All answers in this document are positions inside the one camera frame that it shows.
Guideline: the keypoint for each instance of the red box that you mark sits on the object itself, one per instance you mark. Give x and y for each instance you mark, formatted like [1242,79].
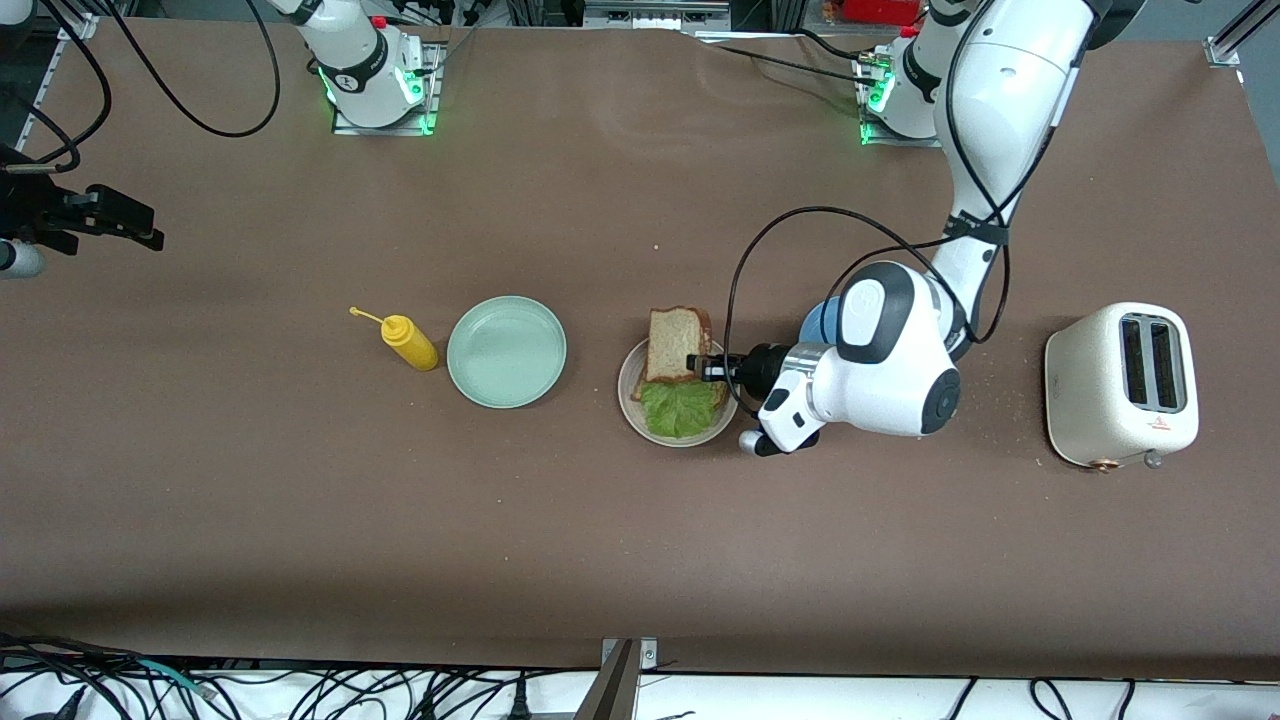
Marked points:
[875,10]

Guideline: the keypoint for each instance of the mint green plate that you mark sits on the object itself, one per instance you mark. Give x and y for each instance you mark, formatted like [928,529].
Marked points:
[505,352]

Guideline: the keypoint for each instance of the yellow squeeze sauce bottle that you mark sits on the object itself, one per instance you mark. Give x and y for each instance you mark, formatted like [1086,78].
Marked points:
[410,346]

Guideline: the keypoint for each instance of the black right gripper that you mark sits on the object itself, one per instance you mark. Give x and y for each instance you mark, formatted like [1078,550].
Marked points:
[40,208]

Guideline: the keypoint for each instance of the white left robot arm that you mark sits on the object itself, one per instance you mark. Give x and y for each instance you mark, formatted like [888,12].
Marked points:
[1000,100]

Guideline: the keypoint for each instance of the brown toasted bread slice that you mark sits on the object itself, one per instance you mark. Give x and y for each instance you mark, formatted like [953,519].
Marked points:
[722,392]
[672,345]

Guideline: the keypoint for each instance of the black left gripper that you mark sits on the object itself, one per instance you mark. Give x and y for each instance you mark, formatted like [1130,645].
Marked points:
[765,368]

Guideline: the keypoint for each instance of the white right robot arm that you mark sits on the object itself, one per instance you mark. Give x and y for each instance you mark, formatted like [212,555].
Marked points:
[360,60]

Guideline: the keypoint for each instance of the black power plug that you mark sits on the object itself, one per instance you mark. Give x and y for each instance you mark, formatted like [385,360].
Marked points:
[519,705]

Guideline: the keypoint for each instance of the aluminium frame profile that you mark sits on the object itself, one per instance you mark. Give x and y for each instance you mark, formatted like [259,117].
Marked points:
[1235,40]

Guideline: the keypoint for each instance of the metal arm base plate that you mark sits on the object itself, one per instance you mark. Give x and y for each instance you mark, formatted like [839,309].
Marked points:
[435,90]
[865,135]

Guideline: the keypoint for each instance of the green lettuce leaf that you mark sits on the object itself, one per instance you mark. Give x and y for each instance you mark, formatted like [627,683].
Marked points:
[680,410]

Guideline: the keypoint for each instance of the white two-slot toaster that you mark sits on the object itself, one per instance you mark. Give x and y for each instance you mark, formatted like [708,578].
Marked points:
[1100,390]

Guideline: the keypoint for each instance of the grey metal device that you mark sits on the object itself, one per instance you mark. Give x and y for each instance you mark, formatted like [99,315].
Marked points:
[655,12]

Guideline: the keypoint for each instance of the beige plate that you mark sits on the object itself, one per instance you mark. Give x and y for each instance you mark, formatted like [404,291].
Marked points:
[630,395]

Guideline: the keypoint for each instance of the aluminium corner bracket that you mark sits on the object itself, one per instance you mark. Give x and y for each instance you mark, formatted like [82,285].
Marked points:
[80,25]

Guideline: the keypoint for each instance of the blue plate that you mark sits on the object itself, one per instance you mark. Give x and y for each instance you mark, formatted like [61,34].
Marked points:
[820,322]

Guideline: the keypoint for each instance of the silver metal bracket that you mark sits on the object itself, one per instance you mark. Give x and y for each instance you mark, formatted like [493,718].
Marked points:
[648,655]

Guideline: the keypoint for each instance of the dark metal bar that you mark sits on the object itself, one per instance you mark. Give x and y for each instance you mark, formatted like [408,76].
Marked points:
[610,690]

